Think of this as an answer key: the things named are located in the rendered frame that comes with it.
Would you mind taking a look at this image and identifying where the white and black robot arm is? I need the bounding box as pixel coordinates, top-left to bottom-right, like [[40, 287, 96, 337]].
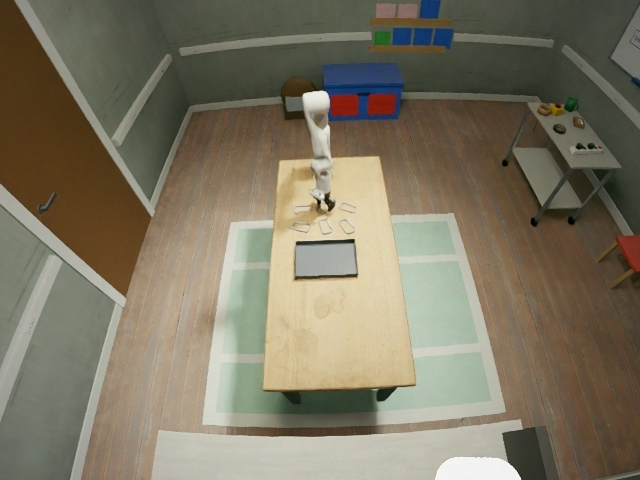
[[302, 91, 333, 200]]

